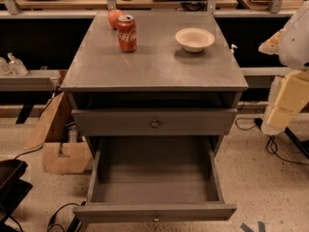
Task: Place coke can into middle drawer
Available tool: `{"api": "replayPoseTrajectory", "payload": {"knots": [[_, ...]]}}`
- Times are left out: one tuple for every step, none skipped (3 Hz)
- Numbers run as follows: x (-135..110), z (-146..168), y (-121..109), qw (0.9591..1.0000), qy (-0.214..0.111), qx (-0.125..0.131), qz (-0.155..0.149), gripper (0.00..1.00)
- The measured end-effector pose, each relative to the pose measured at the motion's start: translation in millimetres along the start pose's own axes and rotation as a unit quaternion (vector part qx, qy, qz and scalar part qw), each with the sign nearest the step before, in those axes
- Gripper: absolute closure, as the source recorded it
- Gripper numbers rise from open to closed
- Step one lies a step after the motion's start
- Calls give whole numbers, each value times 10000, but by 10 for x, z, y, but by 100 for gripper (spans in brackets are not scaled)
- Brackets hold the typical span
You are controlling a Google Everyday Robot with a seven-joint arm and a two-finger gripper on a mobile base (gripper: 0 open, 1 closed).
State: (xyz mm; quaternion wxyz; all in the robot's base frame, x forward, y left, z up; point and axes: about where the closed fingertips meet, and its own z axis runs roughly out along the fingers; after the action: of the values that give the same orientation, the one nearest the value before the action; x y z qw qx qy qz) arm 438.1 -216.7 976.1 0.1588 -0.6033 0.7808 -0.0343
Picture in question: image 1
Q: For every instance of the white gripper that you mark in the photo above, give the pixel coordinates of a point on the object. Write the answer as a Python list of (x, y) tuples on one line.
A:
[(295, 45)]

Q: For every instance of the red coke can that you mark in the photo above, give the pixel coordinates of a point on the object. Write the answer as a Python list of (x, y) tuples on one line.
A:
[(127, 33)]

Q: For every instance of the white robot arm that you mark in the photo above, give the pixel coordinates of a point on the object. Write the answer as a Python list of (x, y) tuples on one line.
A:
[(293, 49)]

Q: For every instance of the grey drawer cabinet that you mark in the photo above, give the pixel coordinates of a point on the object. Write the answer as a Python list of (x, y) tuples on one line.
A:
[(159, 74)]

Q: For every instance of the grey open middle drawer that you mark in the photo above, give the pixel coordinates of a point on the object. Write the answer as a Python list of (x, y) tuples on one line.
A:
[(154, 178)]

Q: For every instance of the grey upper drawer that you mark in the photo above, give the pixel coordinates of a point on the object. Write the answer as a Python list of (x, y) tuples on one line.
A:
[(138, 122)]

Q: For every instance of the small white pump bottle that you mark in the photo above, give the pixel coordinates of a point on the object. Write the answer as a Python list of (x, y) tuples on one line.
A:
[(233, 48)]

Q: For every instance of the white bowl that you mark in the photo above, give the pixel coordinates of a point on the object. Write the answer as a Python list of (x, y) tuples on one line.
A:
[(194, 39)]

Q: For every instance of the red apple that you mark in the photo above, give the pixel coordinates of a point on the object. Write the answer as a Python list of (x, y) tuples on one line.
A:
[(113, 16)]

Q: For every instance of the brown cardboard box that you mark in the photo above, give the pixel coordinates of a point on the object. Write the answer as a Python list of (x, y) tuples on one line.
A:
[(62, 152)]

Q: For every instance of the clear sanitizer bottle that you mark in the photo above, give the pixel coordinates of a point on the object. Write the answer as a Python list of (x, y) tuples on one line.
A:
[(17, 67)]

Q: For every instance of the black bin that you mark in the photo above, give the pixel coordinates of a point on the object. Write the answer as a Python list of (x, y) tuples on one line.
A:
[(12, 188)]

